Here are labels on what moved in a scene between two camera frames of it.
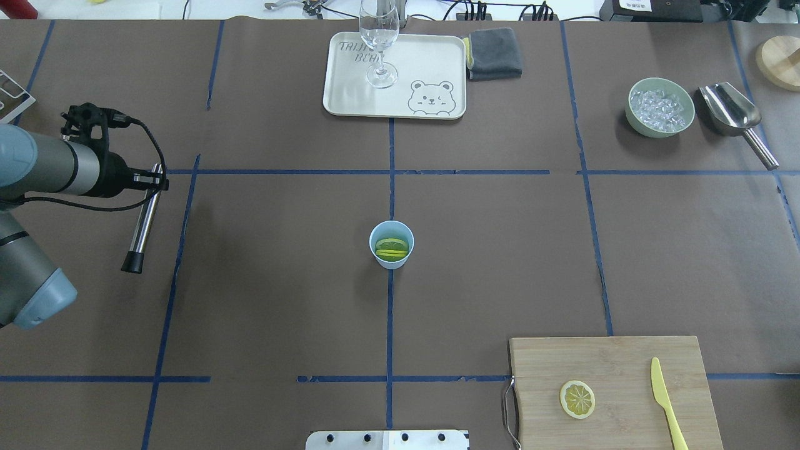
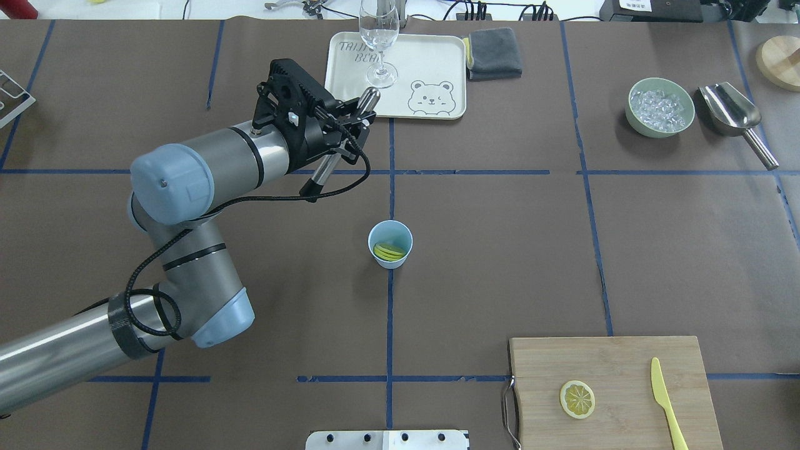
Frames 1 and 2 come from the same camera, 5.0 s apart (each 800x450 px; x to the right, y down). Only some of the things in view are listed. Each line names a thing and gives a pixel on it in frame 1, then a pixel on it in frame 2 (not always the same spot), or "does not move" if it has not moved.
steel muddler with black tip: x=134 y=261 → x=334 y=163
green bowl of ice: x=659 y=107 does not move
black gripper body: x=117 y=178 → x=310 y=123
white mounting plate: x=389 y=440 does not move
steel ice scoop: x=734 y=115 does not move
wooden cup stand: x=778 y=59 does not move
